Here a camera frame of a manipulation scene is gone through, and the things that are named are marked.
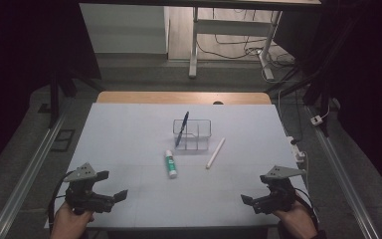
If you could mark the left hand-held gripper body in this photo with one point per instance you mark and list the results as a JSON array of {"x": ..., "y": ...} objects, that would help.
[{"x": 83, "y": 195}]

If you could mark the person's left hand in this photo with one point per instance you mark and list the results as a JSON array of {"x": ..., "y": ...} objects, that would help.
[{"x": 68, "y": 225}]

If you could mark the wooden table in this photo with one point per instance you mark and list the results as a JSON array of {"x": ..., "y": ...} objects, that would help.
[{"x": 179, "y": 98}]

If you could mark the person's right hand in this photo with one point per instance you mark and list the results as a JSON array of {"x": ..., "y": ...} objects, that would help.
[{"x": 298, "y": 224}]

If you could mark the dark curtain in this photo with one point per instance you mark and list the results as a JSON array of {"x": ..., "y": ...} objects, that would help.
[
  {"x": 364, "y": 66},
  {"x": 20, "y": 49}
]

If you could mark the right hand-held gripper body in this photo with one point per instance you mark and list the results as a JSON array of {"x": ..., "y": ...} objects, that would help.
[{"x": 278, "y": 199}]

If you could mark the clear plastic organizer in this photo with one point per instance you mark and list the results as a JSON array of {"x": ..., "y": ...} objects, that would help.
[{"x": 200, "y": 146}]

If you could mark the black metal stand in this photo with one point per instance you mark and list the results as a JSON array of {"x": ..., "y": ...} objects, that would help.
[
  {"x": 321, "y": 96},
  {"x": 53, "y": 99}
]

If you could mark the aluminium rail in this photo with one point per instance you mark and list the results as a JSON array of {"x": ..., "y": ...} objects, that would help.
[
  {"x": 23, "y": 186},
  {"x": 344, "y": 186}
]

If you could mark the white power strip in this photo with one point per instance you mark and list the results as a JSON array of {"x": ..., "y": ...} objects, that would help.
[{"x": 296, "y": 151}]

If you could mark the green and white glue stick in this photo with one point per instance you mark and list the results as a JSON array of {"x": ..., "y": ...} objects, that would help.
[{"x": 170, "y": 165}]

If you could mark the white adapter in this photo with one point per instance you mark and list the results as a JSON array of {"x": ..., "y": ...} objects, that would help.
[{"x": 316, "y": 120}]

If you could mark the white desk frame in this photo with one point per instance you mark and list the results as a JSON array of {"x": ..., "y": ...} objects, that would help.
[{"x": 232, "y": 27}]

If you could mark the white pen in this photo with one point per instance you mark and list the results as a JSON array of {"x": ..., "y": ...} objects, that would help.
[{"x": 215, "y": 153}]

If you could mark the blue pen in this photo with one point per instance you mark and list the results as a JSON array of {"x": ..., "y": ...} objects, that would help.
[{"x": 182, "y": 127}]

